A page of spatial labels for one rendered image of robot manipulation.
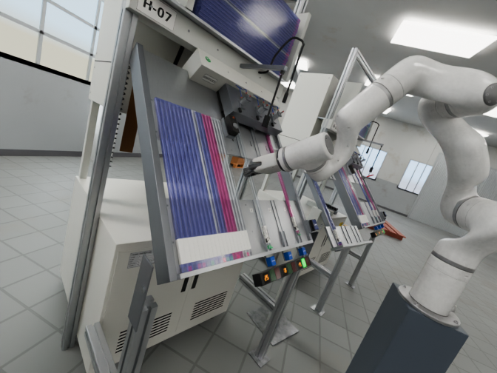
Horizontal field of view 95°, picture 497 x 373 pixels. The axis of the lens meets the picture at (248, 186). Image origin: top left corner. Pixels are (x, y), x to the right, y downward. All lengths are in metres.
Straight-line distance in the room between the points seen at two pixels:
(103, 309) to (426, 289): 1.12
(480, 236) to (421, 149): 10.20
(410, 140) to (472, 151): 10.10
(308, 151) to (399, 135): 10.27
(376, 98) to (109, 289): 1.03
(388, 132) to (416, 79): 10.03
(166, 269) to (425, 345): 0.89
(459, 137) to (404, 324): 0.63
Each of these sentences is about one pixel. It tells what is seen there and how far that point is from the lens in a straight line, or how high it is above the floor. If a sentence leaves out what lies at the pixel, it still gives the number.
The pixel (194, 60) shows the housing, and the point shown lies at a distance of 0.97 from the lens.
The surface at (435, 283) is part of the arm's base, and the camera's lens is 1.06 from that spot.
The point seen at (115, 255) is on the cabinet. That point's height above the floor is 0.58.
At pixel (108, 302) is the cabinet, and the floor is 0.39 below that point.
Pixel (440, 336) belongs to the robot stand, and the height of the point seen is 0.66.
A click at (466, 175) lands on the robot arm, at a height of 1.17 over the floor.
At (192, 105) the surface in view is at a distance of 0.88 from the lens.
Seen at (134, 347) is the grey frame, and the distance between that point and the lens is 0.70.
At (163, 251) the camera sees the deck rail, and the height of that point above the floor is 0.76.
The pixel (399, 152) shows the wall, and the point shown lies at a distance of 10.92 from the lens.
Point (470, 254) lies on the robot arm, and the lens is 1.03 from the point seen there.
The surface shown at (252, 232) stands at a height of 0.77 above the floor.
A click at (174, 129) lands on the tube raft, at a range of 0.74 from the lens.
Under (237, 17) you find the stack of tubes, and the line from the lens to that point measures 1.08.
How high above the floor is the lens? 1.07
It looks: 12 degrees down
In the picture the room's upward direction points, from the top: 19 degrees clockwise
